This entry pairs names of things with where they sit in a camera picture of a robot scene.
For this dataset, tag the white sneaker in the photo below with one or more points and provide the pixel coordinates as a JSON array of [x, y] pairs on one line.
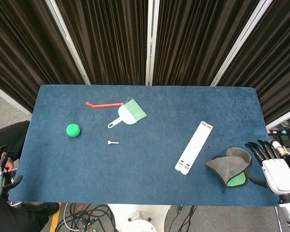
[[279, 146]]

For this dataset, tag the white mini dustpan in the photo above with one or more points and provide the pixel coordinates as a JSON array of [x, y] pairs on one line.
[[125, 117]]

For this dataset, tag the power strip with plugs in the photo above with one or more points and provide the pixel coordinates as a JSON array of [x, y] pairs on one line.
[[284, 132]]

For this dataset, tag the green ball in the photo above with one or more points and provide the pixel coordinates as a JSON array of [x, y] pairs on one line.
[[73, 130]]

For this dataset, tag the blue felt table cover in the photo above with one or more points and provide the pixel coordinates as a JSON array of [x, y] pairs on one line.
[[145, 169]]

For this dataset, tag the grey and green cloth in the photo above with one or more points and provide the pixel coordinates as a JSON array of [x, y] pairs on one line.
[[228, 166]]

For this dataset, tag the small white bolt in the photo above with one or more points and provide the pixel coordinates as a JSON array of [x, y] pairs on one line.
[[113, 142]]

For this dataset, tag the white folding laptop stand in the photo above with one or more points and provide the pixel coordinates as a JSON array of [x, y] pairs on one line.
[[193, 149]]

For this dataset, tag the dark brown pleated curtain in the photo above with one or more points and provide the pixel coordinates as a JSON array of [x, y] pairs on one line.
[[275, 60], [19, 48], [106, 41], [195, 41]]

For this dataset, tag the person in black clothes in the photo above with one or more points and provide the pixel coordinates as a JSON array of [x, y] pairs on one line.
[[12, 133]]

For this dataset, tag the white partition base rail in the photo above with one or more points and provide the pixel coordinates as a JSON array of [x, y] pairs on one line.
[[9, 99], [284, 120]]

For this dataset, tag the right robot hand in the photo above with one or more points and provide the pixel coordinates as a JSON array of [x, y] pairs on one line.
[[279, 174]]

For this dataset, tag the white partition post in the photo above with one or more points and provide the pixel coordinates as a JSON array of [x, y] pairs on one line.
[[151, 41], [67, 41], [241, 41]]

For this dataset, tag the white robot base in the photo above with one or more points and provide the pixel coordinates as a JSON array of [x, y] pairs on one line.
[[139, 217]]

